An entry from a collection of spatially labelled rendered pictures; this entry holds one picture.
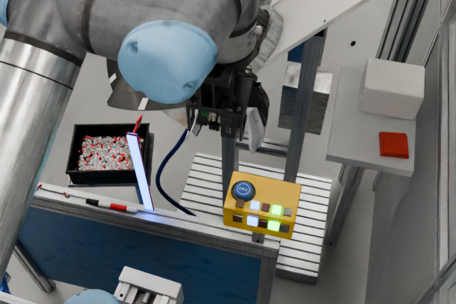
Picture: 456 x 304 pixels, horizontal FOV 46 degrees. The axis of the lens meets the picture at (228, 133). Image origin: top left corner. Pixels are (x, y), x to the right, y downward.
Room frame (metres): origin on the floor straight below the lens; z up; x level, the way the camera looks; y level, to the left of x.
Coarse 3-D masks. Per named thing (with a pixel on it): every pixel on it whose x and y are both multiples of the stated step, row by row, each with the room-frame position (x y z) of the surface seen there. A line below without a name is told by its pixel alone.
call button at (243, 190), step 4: (240, 184) 0.63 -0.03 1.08; (244, 184) 0.63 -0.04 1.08; (248, 184) 0.63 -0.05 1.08; (236, 188) 0.62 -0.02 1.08; (240, 188) 0.62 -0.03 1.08; (244, 188) 0.62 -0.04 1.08; (248, 188) 0.62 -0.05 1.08; (236, 192) 0.61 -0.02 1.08; (240, 192) 0.61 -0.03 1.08; (244, 192) 0.61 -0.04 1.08; (248, 192) 0.61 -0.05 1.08; (240, 196) 0.60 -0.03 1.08; (244, 196) 0.60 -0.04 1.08; (248, 196) 0.60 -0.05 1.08
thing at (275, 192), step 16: (240, 176) 0.65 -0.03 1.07; (256, 176) 0.65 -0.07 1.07; (256, 192) 0.61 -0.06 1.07; (272, 192) 0.61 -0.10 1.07; (288, 192) 0.61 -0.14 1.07; (224, 208) 0.58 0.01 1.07; (240, 208) 0.57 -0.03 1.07; (272, 208) 0.57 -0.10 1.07; (224, 224) 0.58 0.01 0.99; (240, 224) 0.57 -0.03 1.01; (288, 224) 0.54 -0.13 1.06
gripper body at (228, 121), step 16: (224, 64) 0.45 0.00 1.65; (240, 64) 0.43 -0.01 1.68; (208, 80) 0.41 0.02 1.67; (224, 80) 0.40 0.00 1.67; (240, 80) 0.45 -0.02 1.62; (256, 80) 0.47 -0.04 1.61; (192, 96) 0.43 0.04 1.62; (208, 96) 0.42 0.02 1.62; (224, 96) 0.42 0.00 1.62; (240, 96) 0.43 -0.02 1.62; (192, 112) 0.43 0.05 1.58; (208, 112) 0.42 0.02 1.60; (224, 112) 0.40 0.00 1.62; (240, 112) 0.40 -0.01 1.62; (224, 128) 0.41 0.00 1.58; (240, 128) 0.40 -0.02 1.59
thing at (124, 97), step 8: (120, 80) 0.89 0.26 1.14; (120, 88) 0.86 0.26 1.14; (128, 88) 0.85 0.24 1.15; (112, 96) 0.84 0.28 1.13; (120, 96) 0.84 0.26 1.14; (128, 96) 0.83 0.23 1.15; (136, 96) 0.82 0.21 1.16; (144, 96) 0.82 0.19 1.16; (112, 104) 0.82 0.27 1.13; (120, 104) 0.81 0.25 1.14; (128, 104) 0.80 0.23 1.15; (136, 104) 0.80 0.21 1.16; (152, 104) 0.79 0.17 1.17; (160, 104) 0.78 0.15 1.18; (168, 104) 0.78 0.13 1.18; (176, 104) 0.77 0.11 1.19; (184, 104) 0.77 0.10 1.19
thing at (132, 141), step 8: (128, 136) 0.68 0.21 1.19; (136, 144) 0.68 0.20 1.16; (136, 152) 0.68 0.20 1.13; (136, 160) 0.68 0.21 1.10; (136, 168) 0.68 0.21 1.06; (144, 176) 0.68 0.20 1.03; (144, 184) 0.68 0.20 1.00; (144, 192) 0.68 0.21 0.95; (144, 200) 0.68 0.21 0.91; (152, 208) 0.68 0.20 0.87
